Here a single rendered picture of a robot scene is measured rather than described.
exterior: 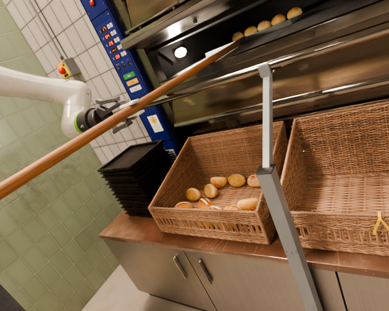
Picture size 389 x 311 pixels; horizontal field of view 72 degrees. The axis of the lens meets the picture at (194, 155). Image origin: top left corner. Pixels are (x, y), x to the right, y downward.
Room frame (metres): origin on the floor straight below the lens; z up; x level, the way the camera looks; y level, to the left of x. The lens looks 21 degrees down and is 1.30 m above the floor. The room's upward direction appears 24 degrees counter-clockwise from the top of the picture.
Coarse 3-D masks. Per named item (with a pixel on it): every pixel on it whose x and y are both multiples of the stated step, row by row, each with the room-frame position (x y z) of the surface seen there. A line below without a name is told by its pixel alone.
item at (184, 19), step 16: (208, 0) 1.07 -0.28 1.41; (224, 0) 1.07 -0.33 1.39; (240, 0) 1.14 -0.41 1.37; (176, 16) 1.17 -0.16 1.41; (192, 16) 1.15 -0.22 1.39; (208, 16) 1.23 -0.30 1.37; (160, 32) 1.25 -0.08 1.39; (176, 32) 1.34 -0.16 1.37; (128, 48) 1.37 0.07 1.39; (144, 48) 1.48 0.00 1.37
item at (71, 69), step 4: (64, 60) 1.80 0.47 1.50; (68, 60) 1.82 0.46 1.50; (72, 60) 1.84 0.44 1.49; (56, 64) 1.86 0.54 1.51; (60, 64) 1.83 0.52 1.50; (64, 64) 1.80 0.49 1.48; (68, 64) 1.81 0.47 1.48; (72, 64) 1.83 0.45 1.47; (76, 64) 1.85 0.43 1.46; (64, 68) 1.82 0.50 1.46; (68, 68) 1.80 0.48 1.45; (72, 68) 1.82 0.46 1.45; (76, 68) 1.84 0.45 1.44; (68, 72) 1.81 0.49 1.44; (72, 72) 1.81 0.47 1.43; (76, 72) 1.83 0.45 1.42; (64, 76) 1.84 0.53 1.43; (68, 76) 1.82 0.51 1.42; (72, 76) 1.85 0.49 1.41
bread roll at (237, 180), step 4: (232, 176) 1.20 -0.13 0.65; (236, 176) 1.18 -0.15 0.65; (240, 176) 1.16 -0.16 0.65; (228, 180) 1.21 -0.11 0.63; (232, 180) 1.19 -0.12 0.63; (236, 180) 1.17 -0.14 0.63; (240, 180) 1.15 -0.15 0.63; (244, 180) 1.15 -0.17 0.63; (232, 184) 1.18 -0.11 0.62; (236, 184) 1.16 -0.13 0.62; (240, 184) 1.15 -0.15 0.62; (244, 184) 1.15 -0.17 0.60
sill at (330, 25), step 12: (384, 0) 0.86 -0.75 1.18; (348, 12) 0.95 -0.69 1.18; (360, 12) 0.90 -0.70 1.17; (372, 12) 0.88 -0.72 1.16; (384, 12) 0.86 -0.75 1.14; (324, 24) 0.97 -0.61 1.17; (336, 24) 0.95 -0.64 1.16; (348, 24) 0.93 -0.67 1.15; (288, 36) 1.06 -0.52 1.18; (300, 36) 1.03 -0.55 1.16; (312, 36) 1.00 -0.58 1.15; (252, 48) 1.18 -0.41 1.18; (264, 48) 1.12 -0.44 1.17; (276, 48) 1.09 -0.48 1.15; (228, 60) 1.23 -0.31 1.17; (240, 60) 1.19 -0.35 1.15; (204, 72) 1.32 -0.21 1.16; (180, 84) 1.42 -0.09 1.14
